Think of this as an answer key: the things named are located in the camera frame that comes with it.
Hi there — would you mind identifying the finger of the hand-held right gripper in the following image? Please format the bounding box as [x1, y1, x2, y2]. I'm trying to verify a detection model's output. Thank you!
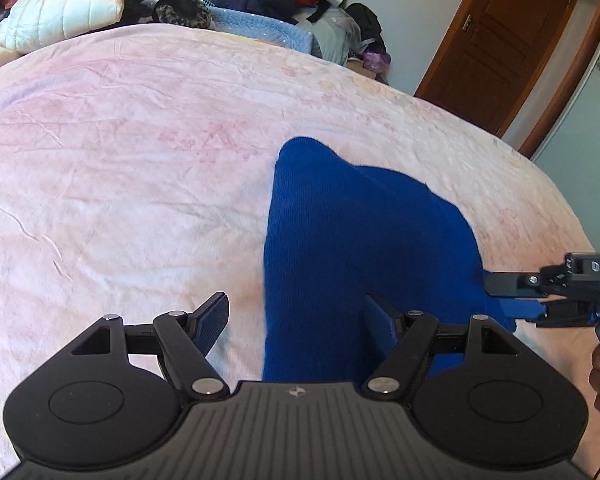
[484, 271, 548, 299]
[537, 302, 591, 328]

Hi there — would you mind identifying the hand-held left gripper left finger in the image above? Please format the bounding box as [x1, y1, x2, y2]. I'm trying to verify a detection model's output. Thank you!
[70, 291, 231, 401]

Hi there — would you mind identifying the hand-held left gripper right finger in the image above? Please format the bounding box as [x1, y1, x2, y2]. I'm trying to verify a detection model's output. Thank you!
[362, 294, 513, 402]

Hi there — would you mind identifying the blue knit sweater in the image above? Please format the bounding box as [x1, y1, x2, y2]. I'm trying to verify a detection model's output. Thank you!
[261, 136, 546, 383]

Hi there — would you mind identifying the white wardrobe door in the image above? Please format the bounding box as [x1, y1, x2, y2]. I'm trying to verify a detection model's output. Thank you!
[532, 0, 600, 256]

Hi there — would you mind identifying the pink bed blanket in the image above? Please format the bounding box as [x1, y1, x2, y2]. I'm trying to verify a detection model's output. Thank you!
[0, 25, 600, 480]

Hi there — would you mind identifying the brown wooden door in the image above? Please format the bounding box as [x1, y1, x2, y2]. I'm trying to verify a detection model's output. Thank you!
[414, 0, 600, 158]

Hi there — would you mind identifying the cardboard box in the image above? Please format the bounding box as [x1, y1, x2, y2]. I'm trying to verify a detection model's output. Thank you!
[347, 57, 388, 86]

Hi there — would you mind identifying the purple plastic bag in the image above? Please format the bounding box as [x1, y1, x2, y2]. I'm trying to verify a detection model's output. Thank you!
[362, 50, 392, 73]

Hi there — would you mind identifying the light blue fleece blanket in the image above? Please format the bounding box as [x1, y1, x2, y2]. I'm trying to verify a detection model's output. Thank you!
[207, 6, 316, 56]

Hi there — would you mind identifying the translucent plastic bag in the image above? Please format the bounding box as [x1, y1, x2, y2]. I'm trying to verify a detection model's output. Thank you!
[307, 7, 363, 63]

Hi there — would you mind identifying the black bag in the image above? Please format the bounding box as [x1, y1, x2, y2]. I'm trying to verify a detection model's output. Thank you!
[345, 2, 387, 56]

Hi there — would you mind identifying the leopard print fuzzy garment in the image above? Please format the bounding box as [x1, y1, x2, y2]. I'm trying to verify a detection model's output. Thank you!
[152, 0, 216, 31]

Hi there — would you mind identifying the white quilted jacket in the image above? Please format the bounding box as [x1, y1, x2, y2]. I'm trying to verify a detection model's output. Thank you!
[0, 0, 137, 81]

